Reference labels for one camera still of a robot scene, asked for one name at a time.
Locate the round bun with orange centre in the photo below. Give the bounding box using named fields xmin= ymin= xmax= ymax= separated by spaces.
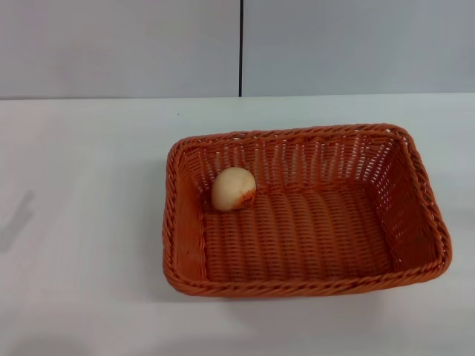
xmin=211 ymin=166 xmax=258 ymax=213

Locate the orange woven rectangular basket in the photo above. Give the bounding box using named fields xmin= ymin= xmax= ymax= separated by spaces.
xmin=162 ymin=124 xmax=453 ymax=297

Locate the dark vertical wall seam strip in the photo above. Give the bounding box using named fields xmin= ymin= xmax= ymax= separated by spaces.
xmin=238 ymin=0 xmax=246 ymax=99

